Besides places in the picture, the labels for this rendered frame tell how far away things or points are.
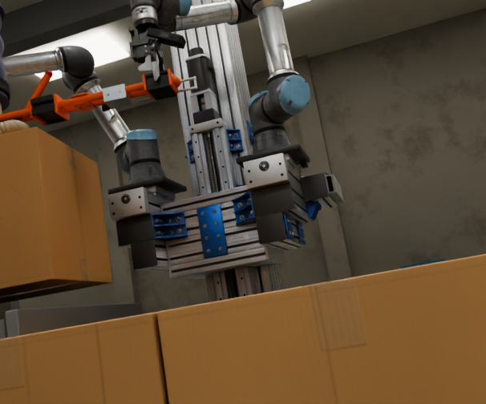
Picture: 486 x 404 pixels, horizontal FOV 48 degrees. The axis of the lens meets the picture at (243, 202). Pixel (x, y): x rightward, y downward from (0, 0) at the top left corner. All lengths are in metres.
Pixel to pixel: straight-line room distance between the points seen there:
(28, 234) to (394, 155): 6.65
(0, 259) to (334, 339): 1.05
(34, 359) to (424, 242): 7.05
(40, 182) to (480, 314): 1.13
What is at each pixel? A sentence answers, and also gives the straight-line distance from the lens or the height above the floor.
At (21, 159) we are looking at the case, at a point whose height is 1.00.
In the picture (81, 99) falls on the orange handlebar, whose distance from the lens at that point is 1.68.
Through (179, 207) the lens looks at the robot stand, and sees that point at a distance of 1.96.
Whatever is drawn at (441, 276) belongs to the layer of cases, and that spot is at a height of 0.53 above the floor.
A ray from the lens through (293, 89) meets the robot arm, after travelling 1.83.
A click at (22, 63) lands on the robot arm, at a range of 2.18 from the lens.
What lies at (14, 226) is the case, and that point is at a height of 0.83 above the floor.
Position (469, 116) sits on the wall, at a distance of 7.91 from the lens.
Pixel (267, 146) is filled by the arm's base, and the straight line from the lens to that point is 1.87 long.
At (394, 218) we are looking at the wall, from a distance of 7.59.
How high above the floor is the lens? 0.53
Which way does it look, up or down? 11 degrees up
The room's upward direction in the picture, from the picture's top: 10 degrees counter-clockwise
